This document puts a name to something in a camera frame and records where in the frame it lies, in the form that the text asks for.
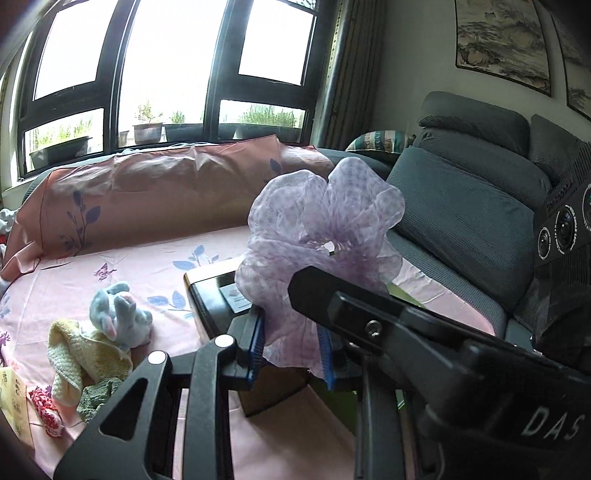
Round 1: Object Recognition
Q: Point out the long dark planter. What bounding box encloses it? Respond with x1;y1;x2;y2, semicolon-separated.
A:
30;136;93;169
164;122;204;141

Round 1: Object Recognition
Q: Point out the pink leaf-print pillow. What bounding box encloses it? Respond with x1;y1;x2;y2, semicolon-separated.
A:
0;135;335;278

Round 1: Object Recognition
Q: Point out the purple mesh cloth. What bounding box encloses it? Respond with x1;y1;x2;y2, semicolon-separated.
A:
235;157;406;379

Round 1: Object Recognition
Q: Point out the grey fabric sofa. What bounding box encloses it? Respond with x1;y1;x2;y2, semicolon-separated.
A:
318;91;591;342

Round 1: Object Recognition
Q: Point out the blue and pink plush toy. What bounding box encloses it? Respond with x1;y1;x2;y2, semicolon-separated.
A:
89;281;153;349

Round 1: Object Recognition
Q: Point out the black-framed window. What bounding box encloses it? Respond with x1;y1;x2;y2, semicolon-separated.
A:
18;0;324;176

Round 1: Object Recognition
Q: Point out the framed landscape painting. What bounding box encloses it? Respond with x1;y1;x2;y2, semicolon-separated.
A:
551;14;591;121
455;0;552;95

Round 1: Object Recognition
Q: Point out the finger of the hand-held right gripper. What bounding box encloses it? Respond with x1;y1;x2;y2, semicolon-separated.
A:
287;265;467;394

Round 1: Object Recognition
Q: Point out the glossy black gift box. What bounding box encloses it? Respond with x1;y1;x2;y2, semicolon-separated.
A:
184;270;324;416

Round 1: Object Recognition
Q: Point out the pink leaf-print bedsheet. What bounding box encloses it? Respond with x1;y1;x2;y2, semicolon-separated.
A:
0;226;509;480

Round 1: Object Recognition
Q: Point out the red knitted item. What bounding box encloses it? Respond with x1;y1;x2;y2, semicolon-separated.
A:
28;387;63;437

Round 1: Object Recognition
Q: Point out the striped throw pillow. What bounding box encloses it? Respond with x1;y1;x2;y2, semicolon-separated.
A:
346;130;411;153

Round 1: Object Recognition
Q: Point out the grey striped curtain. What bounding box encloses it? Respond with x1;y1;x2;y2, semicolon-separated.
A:
318;0;384;148

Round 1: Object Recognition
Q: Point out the pale yellow waffle towel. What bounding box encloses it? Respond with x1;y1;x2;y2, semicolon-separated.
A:
47;318;134;407

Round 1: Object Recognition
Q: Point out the pile of clothes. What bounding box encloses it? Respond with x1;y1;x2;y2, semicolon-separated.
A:
0;208;19;247

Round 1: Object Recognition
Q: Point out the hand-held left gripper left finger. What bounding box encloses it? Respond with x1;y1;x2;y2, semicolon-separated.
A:
53;307;269;480

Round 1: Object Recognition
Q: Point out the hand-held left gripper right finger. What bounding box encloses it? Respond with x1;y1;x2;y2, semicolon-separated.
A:
318;324;419;480

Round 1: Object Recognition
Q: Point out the clay plant pot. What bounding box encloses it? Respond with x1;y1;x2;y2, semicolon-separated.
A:
133;122;163;144

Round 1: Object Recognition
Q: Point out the green cloth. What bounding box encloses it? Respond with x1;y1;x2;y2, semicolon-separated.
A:
76;376;123;421

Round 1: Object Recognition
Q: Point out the pale yellow patterned packet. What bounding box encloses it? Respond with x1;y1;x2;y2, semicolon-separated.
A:
0;367;35;450

